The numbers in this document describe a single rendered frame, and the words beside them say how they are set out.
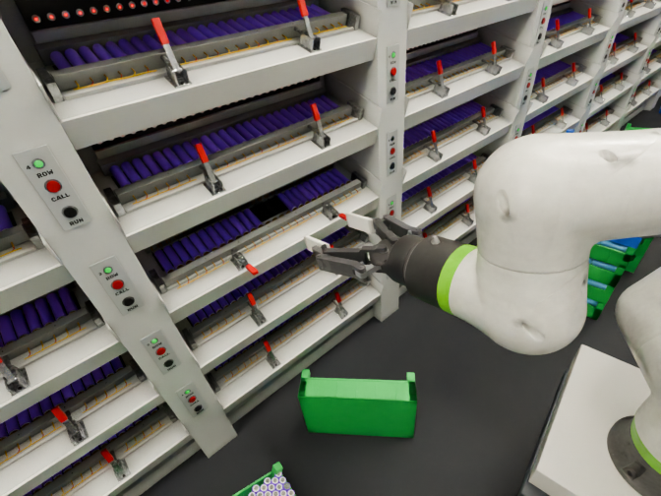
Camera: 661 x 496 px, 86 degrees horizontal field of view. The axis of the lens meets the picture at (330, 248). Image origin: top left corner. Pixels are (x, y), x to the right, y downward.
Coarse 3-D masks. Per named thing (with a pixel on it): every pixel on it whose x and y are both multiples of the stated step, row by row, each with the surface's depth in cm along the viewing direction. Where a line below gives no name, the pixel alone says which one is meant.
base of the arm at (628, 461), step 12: (624, 420) 64; (612, 432) 63; (624, 432) 61; (612, 444) 62; (624, 444) 60; (612, 456) 61; (624, 456) 59; (636, 456) 57; (624, 468) 59; (636, 468) 58; (648, 468) 56; (636, 480) 57; (648, 480) 56; (660, 480) 55; (648, 492) 56; (660, 492) 55
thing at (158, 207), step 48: (288, 96) 88; (336, 96) 94; (96, 144) 66; (144, 144) 72; (192, 144) 75; (240, 144) 75; (288, 144) 80; (336, 144) 82; (144, 192) 65; (192, 192) 68; (240, 192) 71; (144, 240) 63
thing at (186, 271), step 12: (336, 192) 95; (348, 192) 98; (312, 204) 92; (336, 204) 95; (288, 216) 88; (300, 216) 90; (264, 228) 85; (276, 228) 87; (240, 240) 82; (252, 240) 84; (216, 252) 79; (228, 252) 81; (192, 264) 77; (204, 264) 78; (168, 276) 74; (180, 276) 75
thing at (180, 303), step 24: (336, 168) 105; (360, 168) 100; (360, 192) 100; (312, 216) 92; (288, 240) 86; (144, 264) 79; (264, 264) 83; (192, 288) 76; (216, 288) 77; (168, 312) 71; (192, 312) 77
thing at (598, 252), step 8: (592, 248) 112; (600, 248) 111; (608, 248) 109; (632, 248) 105; (592, 256) 114; (600, 256) 112; (608, 256) 110; (616, 256) 109; (624, 256) 107; (616, 264) 110; (624, 264) 108
